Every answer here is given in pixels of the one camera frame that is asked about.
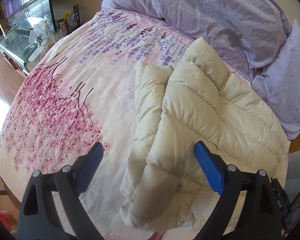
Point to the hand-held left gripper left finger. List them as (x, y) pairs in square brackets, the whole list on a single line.
[(90, 166)]

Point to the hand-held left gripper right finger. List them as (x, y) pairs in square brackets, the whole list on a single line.
[(210, 167)]

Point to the cream quilted puffer jacket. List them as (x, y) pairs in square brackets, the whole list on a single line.
[(202, 105)]

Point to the bed with floral sheet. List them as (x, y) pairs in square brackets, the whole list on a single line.
[(72, 85)]

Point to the red plastic bag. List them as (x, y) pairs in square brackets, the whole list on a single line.
[(5, 218)]

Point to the lavender pillow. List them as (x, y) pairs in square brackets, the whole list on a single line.
[(202, 7), (287, 80)]

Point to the glass television cabinet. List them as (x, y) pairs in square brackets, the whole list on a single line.
[(17, 47)]

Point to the metal cup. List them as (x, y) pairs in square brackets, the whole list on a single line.
[(62, 25)]

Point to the clear plastic bag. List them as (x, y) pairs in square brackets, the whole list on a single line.
[(45, 22)]

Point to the flat screen television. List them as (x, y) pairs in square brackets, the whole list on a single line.
[(27, 0)]

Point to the dark picture frame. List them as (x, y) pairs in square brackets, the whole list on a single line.
[(76, 15)]

